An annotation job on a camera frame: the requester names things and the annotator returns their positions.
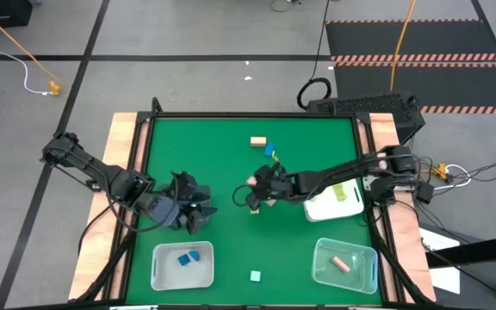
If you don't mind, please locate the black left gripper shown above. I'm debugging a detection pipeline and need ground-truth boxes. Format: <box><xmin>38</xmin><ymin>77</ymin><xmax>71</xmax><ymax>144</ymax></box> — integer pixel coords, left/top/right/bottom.
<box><xmin>170</xmin><ymin>170</ymin><xmax>218</xmax><ymax>236</ymax></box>

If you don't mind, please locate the white paper sheet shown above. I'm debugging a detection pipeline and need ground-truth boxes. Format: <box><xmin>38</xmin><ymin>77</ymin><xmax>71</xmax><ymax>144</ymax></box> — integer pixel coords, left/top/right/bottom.
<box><xmin>427</xmin><ymin>265</ymin><xmax>462</xmax><ymax>296</ymax></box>
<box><xmin>419</xmin><ymin>226</ymin><xmax>462</xmax><ymax>253</ymax></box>

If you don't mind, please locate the clear plastic bin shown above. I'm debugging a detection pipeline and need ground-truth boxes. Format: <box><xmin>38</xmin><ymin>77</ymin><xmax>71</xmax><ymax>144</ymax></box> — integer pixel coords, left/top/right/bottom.
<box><xmin>311</xmin><ymin>237</ymin><xmax>380</xmax><ymax>295</ymax></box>

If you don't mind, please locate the white opaque plastic bin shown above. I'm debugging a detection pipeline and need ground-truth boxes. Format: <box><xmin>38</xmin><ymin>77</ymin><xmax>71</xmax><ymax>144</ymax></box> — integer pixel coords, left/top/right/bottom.
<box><xmin>302</xmin><ymin>177</ymin><xmax>365</xmax><ymax>223</ymax></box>

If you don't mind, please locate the black perforated computer tower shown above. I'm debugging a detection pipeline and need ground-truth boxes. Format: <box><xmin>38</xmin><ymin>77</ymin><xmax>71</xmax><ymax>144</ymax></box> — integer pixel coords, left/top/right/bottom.
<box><xmin>306</xmin><ymin>92</ymin><xmax>426</xmax><ymax>146</ymax></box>

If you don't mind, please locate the black striped floor mat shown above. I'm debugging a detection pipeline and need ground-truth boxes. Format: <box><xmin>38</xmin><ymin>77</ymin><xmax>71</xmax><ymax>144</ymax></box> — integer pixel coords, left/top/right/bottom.
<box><xmin>332</xmin><ymin>59</ymin><xmax>496</xmax><ymax>116</ymax></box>
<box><xmin>324</xmin><ymin>17</ymin><xmax>496</xmax><ymax>64</ymax></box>

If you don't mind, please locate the black desk edge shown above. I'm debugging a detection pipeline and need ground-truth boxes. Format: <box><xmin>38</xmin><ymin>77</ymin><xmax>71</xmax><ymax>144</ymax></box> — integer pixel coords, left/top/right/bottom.
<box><xmin>424</xmin><ymin>232</ymin><xmax>496</xmax><ymax>269</ymax></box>

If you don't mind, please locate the white cable loop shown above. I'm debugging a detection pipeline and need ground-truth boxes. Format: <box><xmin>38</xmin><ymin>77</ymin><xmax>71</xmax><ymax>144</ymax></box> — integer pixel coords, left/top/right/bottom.
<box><xmin>435</xmin><ymin>163</ymin><xmax>473</xmax><ymax>190</ymax></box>

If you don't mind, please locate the yellow-green arch block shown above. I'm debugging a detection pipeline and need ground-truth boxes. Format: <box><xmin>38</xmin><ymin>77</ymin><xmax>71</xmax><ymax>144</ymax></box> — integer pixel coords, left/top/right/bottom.
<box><xmin>332</xmin><ymin>182</ymin><xmax>348</xmax><ymax>202</ymax></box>

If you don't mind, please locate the black cable with coil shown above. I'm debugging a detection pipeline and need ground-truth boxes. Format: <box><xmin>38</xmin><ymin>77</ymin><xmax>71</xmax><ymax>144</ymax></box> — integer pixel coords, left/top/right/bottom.
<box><xmin>295</xmin><ymin>0</ymin><xmax>333</xmax><ymax>111</ymax></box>

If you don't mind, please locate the wooden table side board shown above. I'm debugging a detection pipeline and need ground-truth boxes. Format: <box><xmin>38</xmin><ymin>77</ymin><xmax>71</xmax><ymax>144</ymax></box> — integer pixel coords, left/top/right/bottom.
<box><xmin>368</xmin><ymin>112</ymin><xmax>437</xmax><ymax>302</ymax></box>
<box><xmin>69</xmin><ymin>112</ymin><xmax>148</xmax><ymax>302</ymax></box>

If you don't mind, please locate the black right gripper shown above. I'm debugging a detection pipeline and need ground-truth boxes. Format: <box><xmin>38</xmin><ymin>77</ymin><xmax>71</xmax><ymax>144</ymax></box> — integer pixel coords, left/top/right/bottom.
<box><xmin>247</xmin><ymin>163</ymin><xmax>301</xmax><ymax>208</ymax></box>

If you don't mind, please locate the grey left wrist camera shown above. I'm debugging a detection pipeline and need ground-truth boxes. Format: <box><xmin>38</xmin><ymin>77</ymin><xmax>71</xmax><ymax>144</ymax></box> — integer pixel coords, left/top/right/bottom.
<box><xmin>147</xmin><ymin>193</ymin><xmax>181</xmax><ymax>228</ymax></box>

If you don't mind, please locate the pink rectangular block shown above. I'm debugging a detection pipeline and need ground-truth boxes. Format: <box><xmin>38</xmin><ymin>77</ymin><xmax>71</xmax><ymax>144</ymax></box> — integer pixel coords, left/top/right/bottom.
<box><xmin>331</xmin><ymin>256</ymin><xmax>351</xmax><ymax>274</ymax></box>

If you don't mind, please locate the yellow power connector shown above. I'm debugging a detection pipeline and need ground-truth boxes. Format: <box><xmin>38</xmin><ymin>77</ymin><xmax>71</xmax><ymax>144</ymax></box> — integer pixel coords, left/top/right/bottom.
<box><xmin>431</xmin><ymin>162</ymin><xmax>450</xmax><ymax>180</ymax></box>

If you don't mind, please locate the black power adapter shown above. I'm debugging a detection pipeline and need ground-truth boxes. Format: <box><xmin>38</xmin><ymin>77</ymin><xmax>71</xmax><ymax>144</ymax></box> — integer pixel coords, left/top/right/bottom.
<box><xmin>415</xmin><ymin>183</ymin><xmax>436</xmax><ymax>205</ymax></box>

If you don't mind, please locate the orange floor cable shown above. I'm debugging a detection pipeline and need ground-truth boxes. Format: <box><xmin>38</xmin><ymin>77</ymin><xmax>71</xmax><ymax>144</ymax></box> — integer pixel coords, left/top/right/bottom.
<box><xmin>0</xmin><ymin>3</ymin><xmax>62</xmax><ymax>96</ymax></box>

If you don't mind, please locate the white translucent plastic bin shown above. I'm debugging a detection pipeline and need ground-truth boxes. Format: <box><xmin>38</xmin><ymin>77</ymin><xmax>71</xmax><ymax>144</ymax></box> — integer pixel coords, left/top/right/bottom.
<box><xmin>150</xmin><ymin>239</ymin><xmax>215</xmax><ymax>292</ymax></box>

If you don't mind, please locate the yellow hanging cable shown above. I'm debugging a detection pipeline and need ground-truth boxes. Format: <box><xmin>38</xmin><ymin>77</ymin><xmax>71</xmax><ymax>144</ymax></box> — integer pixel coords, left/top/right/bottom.
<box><xmin>388</xmin><ymin>0</ymin><xmax>417</xmax><ymax>92</ymax></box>

